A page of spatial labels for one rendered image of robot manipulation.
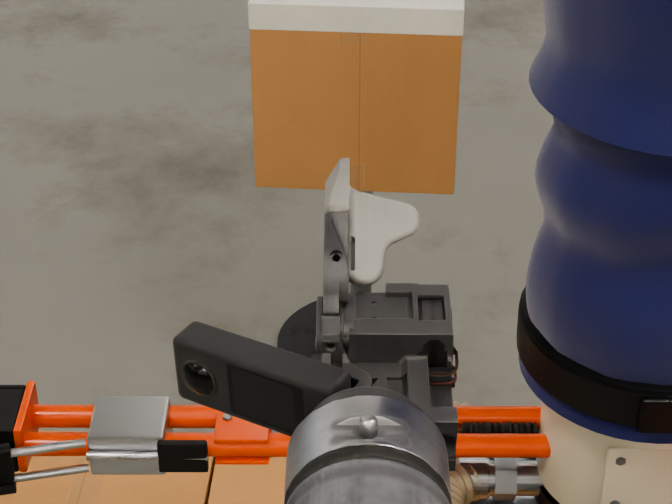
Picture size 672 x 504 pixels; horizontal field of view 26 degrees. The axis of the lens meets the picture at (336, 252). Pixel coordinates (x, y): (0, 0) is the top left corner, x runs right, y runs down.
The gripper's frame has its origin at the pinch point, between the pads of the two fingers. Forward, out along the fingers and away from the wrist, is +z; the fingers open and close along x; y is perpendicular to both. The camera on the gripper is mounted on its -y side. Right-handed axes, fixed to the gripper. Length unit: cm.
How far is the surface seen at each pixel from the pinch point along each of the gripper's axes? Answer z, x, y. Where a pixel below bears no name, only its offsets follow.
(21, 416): 20.3, -31.3, -28.8
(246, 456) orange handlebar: 18.6, -34.5, -8.2
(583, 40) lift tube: 15.6, 8.6, 18.1
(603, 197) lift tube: 13.6, -3.6, 20.5
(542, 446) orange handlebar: 18.6, -33.0, 18.7
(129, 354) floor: 195, -158, -51
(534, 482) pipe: 20.0, -38.7, 18.5
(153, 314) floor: 212, -158, -48
